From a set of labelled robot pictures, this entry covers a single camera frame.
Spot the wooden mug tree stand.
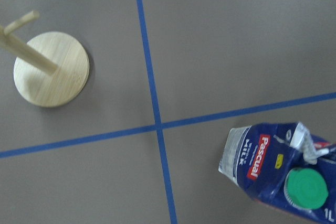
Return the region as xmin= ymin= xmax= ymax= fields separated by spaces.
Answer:
xmin=1 ymin=10 xmax=90 ymax=108

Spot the blue Pascual milk carton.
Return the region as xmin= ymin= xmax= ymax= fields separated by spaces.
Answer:
xmin=218 ymin=122 xmax=335 ymax=223

